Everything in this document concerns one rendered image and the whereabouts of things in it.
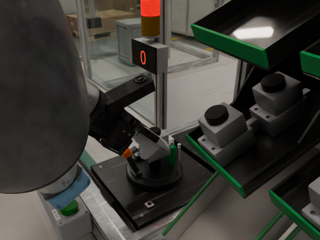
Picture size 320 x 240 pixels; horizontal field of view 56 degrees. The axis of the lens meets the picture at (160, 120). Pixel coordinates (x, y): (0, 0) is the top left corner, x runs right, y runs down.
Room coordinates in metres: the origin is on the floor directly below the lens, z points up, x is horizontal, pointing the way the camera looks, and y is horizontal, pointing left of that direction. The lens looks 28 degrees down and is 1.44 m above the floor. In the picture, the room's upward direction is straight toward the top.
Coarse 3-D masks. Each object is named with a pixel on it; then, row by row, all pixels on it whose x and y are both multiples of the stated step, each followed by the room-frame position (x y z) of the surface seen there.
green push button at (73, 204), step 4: (68, 204) 0.48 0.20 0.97; (72, 204) 0.48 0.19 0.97; (76, 204) 0.48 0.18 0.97; (64, 208) 0.47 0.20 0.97; (68, 208) 0.47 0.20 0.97; (72, 208) 0.47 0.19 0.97; (76, 208) 0.47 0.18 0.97; (60, 212) 0.47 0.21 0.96; (64, 212) 0.46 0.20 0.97; (68, 212) 0.46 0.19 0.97; (72, 212) 0.47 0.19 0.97
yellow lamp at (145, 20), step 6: (144, 18) 0.80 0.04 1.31; (150, 18) 0.79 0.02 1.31; (156, 18) 0.80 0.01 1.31; (144, 24) 0.80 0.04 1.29; (150, 24) 0.79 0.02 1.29; (156, 24) 0.80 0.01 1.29; (144, 30) 0.80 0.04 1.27; (150, 30) 0.79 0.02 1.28; (156, 30) 0.80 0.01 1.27; (150, 36) 0.79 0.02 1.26
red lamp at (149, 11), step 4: (140, 0) 0.81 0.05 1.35; (144, 0) 0.79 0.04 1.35; (148, 0) 0.79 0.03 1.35; (152, 0) 0.79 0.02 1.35; (156, 0) 0.80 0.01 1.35; (140, 4) 0.81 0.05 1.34; (144, 4) 0.79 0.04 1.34; (148, 4) 0.79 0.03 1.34; (152, 4) 0.79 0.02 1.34; (156, 4) 0.80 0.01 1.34; (140, 8) 0.81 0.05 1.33; (144, 8) 0.79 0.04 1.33; (148, 8) 0.79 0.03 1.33; (152, 8) 0.79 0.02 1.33; (156, 8) 0.80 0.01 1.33; (144, 12) 0.80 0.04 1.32; (148, 12) 0.79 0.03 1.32; (152, 12) 0.79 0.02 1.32; (156, 12) 0.80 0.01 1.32; (148, 16) 0.79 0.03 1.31; (152, 16) 0.79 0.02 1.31
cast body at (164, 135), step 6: (156, 132) 0.58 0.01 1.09; (162, 132) 0.60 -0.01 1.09; (162, 138) 0.58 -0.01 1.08; (168, 138) 0.59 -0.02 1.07; (168, 144) 0.59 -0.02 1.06; (162, 150) 0.58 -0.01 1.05; (150, 156) 0.56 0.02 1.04; (156, 156) 0.57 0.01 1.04; (162, 156) 0.58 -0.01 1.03; (150, 162) 0.56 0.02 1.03
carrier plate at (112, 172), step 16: (112, 160) 0.64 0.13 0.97; (192, 160) 0.64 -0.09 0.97; (96, 176) 0.59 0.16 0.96; (112, 176) 0.58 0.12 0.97; (192, 176) 0.58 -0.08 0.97; (208, 176) 0.58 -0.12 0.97; (112, 192) 0.52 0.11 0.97; (128, 192) 0.52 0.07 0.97; (144, 192) 0.52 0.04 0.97; (160, 192) 0.52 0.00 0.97; (176, 192) 0.52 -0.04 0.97; (192, 192) 0.52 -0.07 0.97; (128, 208) 0.47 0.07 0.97; (144, 208) 0.47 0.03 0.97; (160, 208) 0.47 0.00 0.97; (176, 208) 0.48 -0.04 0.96; (144, 224) 0.43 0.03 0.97
